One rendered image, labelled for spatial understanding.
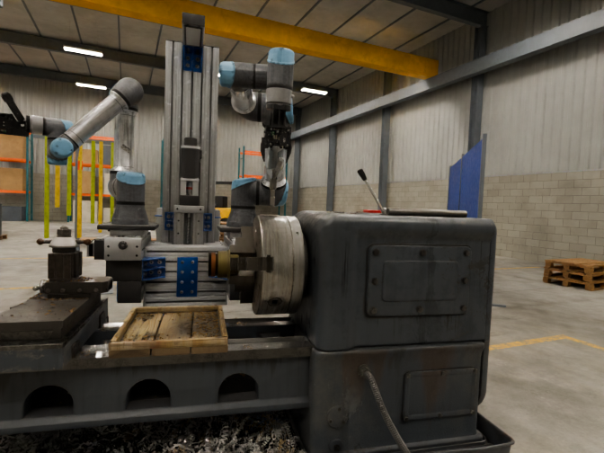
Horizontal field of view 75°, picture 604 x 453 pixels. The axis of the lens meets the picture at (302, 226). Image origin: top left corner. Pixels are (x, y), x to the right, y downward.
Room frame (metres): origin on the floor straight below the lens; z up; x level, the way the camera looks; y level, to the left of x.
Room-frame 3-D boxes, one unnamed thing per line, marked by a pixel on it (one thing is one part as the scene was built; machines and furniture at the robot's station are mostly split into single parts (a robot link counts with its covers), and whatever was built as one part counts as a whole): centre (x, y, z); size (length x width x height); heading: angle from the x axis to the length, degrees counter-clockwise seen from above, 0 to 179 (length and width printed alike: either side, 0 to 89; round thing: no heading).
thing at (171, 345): (1.20, 0.38, 0.89); 0.36 x 0.30 x 0.04; 14
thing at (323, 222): (1.38, -0.29, 1.06); 0.59 x 0.48 x 0.39; 104
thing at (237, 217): (1.88, 0.28, 1.21); 0.15 x 0.15 x 0.10
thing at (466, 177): (7.41, -2.94, 1.18); 4.12 x 0.80 x 2.35; 166
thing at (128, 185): (1.75, 0.76, 1.33); 0.13 x 0.12 x 0.14; 37
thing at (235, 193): (1.88, 0.28, 1.33); 0.13 x 0.12 x 0.14; 96
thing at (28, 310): (1.13, 0.70, 0.95); 0.43 x 0.17 x 0.05; 14
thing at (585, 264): (7.40, -5.36, 0.22); 1.25 x 0.86 x 0.44; 117
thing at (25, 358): (1.10, 0.75, 0.90); 0.47 x 0.30 x 0.06; 14
